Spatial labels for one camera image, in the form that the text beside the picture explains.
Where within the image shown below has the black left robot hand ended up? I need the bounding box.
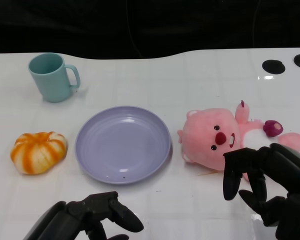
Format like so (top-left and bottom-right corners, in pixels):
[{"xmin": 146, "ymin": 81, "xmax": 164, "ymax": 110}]
[{"xmin": 22, "ymin": 191, "xmax": 144, "ymax": 240}]

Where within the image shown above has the pink plush beaver doll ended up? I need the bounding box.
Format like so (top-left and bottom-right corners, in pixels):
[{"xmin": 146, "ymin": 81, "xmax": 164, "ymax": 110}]
[{"xmin": 177, "ymin": 99, "xmax": 300, "ymax": 181}]

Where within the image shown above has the orange white striped pumpkin toy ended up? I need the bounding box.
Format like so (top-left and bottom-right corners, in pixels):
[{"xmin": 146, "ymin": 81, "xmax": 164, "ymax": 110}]
[{"xmin": 9, "ymin": 131, "xmax": 68, "ymax": 175}]

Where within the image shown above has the teal plastic mug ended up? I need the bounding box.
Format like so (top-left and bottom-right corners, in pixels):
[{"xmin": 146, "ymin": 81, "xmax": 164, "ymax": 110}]
[{"xmin": 27, "ymin": 52, "xmax": 81, "ymax": 103}]

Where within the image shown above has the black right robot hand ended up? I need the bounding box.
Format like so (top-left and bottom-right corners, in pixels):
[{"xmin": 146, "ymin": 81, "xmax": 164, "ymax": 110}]
[{"xmin": 222, "ymin": 142, "xmax": 300, "ymax": 240}]

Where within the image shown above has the lavender round plate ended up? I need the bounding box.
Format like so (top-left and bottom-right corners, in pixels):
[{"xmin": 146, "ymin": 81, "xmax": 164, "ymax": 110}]
[{"xmin": 74, "ymin": 105, "xmax": 172, "ymax": 185}]

